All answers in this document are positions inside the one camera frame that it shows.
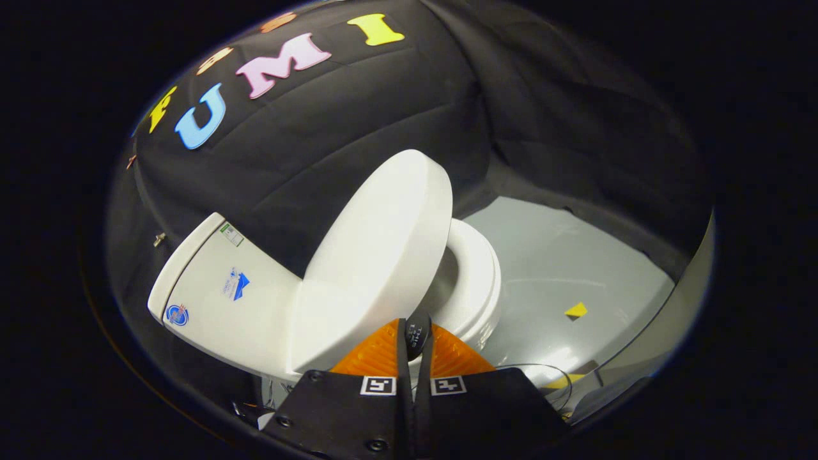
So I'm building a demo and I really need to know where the black backdrop cloth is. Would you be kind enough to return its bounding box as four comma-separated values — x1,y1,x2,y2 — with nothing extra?
105,0,713,410

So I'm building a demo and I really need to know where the white ceramic toilet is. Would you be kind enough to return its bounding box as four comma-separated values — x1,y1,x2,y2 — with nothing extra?
147,212,502,384

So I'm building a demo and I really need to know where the white toilet seat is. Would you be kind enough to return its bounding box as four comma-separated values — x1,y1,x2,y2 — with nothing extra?
423,218,503,349

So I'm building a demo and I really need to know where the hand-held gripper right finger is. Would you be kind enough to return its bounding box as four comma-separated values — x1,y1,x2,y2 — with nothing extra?
413,319,573,458

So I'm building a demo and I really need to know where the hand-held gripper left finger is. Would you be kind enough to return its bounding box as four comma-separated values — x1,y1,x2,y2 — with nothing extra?
261,318,415,458

